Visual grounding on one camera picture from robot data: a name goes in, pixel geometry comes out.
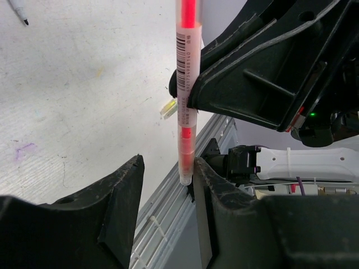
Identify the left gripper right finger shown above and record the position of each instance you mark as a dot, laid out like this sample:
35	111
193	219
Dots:
229	221

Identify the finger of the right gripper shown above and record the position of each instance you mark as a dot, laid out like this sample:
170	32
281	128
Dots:
172	87
278	58

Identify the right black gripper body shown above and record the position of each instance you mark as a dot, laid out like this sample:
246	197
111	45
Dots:
334	117

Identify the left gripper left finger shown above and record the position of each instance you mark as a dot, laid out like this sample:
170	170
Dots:
94	227

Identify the pink highlighter pen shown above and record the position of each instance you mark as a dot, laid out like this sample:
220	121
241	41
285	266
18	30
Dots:
188	53

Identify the white marker black cap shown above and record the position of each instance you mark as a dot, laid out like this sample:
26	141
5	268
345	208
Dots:
18	7

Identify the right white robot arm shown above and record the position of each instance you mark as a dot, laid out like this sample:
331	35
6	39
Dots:
282	65

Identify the yellow highlighter near front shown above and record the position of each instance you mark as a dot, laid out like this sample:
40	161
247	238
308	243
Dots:
169	109

